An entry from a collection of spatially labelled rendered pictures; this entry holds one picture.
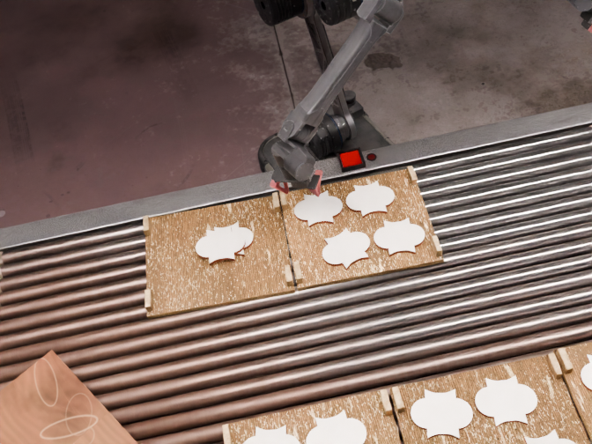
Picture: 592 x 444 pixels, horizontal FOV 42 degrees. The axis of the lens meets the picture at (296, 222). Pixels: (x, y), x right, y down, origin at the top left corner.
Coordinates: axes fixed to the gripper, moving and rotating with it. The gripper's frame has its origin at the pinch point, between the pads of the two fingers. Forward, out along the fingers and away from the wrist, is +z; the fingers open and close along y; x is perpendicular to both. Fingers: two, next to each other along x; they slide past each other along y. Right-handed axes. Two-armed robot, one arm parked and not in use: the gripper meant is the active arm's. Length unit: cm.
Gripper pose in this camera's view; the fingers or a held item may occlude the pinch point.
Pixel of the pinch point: (302, 192)
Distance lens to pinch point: 219.1
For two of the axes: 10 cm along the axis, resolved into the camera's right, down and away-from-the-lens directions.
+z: 2.9, 5.7, 7.7
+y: 9.1, 1.0, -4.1
